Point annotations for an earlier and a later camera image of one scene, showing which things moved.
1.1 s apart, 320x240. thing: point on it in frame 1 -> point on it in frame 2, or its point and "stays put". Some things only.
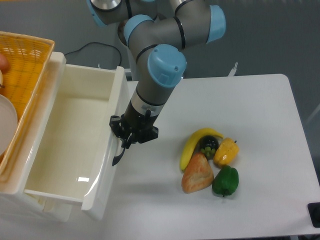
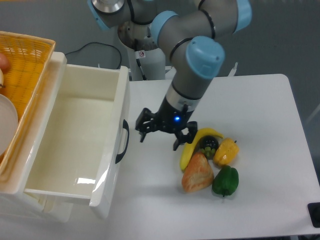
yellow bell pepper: [227, 151] stays put
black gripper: [141, 125] -> [169, 119]
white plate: [8, 124] stays put
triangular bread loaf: [198, 174] stays put
